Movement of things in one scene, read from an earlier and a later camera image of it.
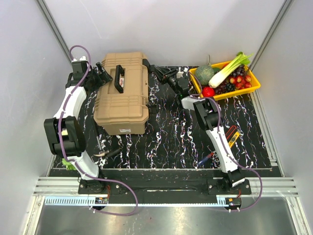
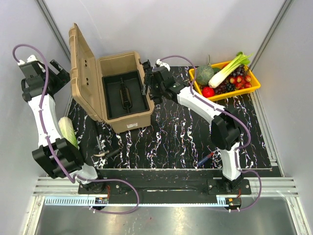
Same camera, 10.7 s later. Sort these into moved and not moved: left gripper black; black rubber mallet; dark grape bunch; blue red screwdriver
Moved: left gripper black
Not moved: dark grape bunch; black rubber mallet; blue red screwdriver
